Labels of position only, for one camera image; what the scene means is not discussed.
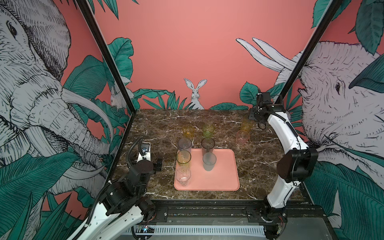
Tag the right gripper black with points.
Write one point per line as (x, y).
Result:
(252, 112)

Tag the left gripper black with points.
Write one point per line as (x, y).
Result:
(157, 165)

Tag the tall yellow tumbler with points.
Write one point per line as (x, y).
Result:
(247, 125)

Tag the tall light green tumbler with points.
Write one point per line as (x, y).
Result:
(184, 159)

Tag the tall blue-grey clear tumbler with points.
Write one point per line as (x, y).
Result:
(185, 144)

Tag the tall dark grey tumbler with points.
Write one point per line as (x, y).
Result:
(208, 145)

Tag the teal frosted tumbler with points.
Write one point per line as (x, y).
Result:
(209, 161)

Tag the pink plastic tray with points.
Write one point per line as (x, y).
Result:
(223, 177)

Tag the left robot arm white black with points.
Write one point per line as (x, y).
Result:
(121, 205)

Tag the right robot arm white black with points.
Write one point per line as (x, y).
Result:
(294, 167)

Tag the white perforated strip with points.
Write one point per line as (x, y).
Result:
(190, 230)

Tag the short green tumbler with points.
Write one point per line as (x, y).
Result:
(208, 130)

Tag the short yellow tumbler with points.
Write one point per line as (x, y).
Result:
(188, 131)

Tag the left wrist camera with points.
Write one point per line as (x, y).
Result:
(144, 151)

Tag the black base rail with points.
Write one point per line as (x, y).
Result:
(254, 211)

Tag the right black frame post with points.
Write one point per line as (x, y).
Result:
(324, 22)

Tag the black frame post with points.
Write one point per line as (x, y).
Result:
(324, 22)
(103, 47)

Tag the left black frame post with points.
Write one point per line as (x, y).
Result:
(103, 47)

